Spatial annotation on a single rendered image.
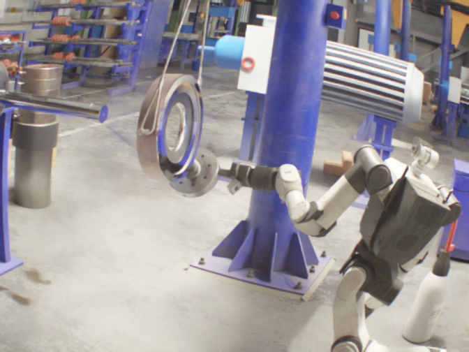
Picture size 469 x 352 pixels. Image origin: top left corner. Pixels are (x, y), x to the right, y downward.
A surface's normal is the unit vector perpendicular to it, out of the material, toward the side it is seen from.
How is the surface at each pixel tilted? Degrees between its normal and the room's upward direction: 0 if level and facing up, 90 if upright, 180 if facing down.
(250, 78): 90
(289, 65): 90
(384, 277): 90
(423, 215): 102
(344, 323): 90
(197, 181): 49
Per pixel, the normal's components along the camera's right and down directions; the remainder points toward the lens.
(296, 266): -0.68, 0.09
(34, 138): 0.29, 0.28
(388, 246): 0.04, 0.67
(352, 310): -0.27, 0.56
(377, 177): 0.17, 0.47
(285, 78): -0.49, 0.15
